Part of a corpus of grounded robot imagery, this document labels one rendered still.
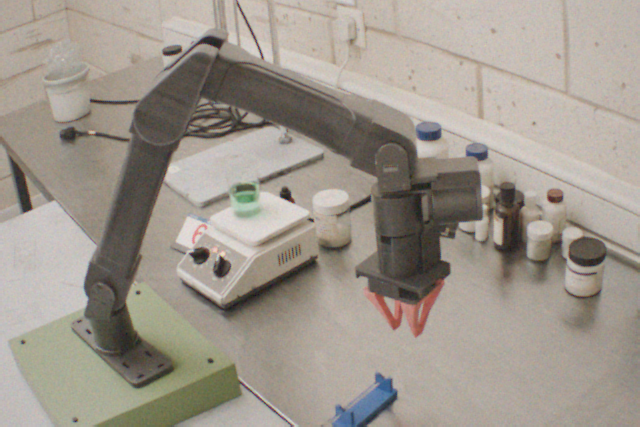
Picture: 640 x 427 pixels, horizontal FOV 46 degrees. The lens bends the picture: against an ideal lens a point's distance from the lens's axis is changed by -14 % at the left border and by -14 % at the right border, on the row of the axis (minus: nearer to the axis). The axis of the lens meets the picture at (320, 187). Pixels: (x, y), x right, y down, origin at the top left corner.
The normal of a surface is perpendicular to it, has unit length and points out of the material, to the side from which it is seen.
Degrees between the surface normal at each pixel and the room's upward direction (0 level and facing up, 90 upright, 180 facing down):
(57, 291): 0
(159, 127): 90
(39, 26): 90
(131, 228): 91
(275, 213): 0
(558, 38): 90
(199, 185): 0
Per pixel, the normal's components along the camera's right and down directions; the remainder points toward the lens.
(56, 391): -0.10, -0.89
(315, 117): -0.11, 0.38
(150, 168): -0.09, 0.61
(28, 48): 0.60, 0.32
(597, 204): -0.80, 0.33
